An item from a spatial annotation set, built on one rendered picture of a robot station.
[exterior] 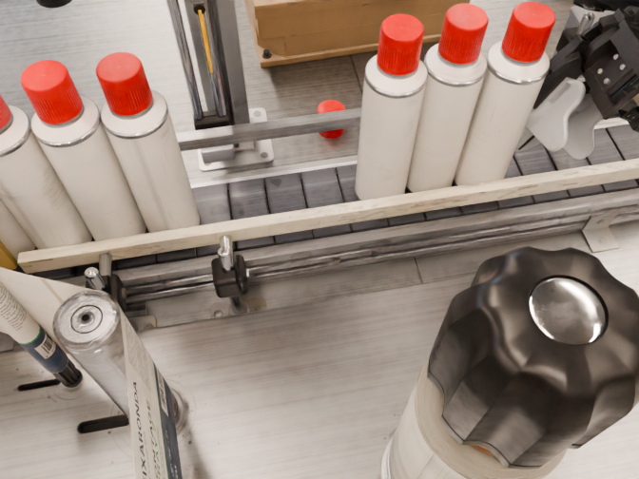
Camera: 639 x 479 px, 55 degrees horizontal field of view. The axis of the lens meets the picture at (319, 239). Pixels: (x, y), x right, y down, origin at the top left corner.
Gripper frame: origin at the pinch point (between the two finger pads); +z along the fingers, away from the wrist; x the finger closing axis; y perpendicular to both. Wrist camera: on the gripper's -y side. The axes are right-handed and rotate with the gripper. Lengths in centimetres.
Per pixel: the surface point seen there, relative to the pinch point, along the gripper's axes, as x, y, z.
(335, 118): -17.4, -2.9, 6.9
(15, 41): -43, -37, 37
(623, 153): 13.9, 0.2, -1.7
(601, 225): 13.1, 6.2, 3.8
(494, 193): -2.2, 4.7, 4.2
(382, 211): -11.9, 4.7, 9.9
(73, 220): -37.4, 2.0, 22.3
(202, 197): -25.3, -2.3, 20.9
